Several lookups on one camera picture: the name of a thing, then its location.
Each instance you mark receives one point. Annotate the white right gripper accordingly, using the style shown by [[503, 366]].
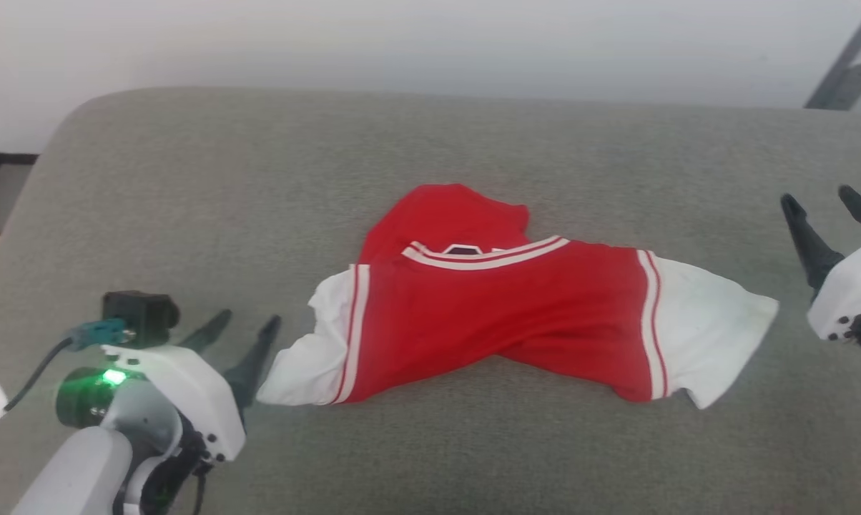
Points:
[[852, 286]]

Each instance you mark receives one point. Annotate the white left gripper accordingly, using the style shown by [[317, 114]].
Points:
[[194, 400]]

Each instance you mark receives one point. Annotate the red and white shirt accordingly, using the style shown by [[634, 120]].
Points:
[[509, 307]]

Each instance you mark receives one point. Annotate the grey metal slanted pole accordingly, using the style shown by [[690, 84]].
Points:
[[849, 61]]

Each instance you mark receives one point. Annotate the grey-green fabric sofa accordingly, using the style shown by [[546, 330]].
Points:
[[473, 443]]

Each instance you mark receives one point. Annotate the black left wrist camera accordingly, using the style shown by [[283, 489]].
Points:
[[141, 315]]

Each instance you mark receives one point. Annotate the grey metal pole bracket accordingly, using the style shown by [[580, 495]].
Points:
[[856, 82]]

